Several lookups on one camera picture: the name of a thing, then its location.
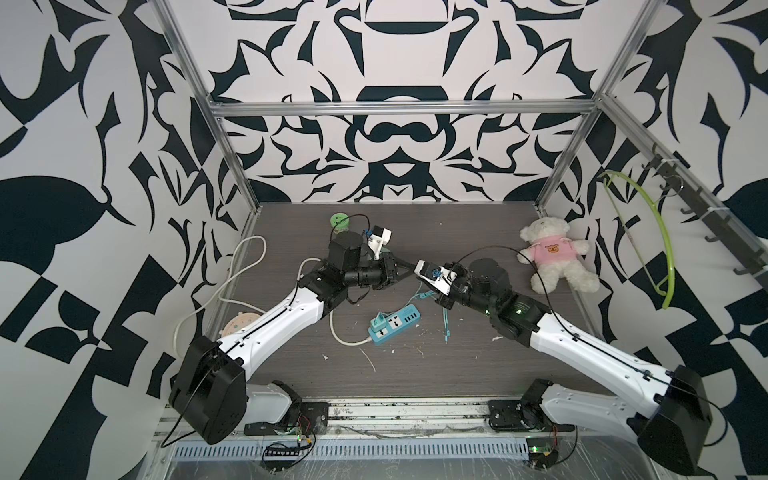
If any teal usb charging cable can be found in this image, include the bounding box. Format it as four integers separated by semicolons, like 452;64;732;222
413;287;454;344

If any teal usb power adapter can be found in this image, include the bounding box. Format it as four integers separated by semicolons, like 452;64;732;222
370;312;387;334

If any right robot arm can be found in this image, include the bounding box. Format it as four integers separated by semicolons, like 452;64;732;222
417;259;713;476

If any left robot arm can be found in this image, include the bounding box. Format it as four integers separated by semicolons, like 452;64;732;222
169;226;403;445

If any small green lid jar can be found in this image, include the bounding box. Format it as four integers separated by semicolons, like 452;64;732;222
330;213;350;233

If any teal power strip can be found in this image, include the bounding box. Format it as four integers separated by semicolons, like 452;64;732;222
368;304;421;345

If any white teddy bear pink shirt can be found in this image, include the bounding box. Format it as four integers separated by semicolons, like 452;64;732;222
517;217;600;295

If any pink round clock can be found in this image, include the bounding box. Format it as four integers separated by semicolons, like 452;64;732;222
220;312;261;338

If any green toy bow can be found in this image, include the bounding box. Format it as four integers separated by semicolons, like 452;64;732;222
598;170;677;310

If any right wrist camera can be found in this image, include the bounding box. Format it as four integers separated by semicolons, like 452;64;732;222
414;260;457;296

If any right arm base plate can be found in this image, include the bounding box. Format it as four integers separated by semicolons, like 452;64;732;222
487;399;576;433

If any white power strip cord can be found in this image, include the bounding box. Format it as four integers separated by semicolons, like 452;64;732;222
173;235;373;361

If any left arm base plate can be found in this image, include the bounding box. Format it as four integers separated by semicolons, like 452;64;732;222
243;401;330;436

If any black wall hook rack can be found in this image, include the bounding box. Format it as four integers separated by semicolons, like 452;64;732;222
644;143;767;289

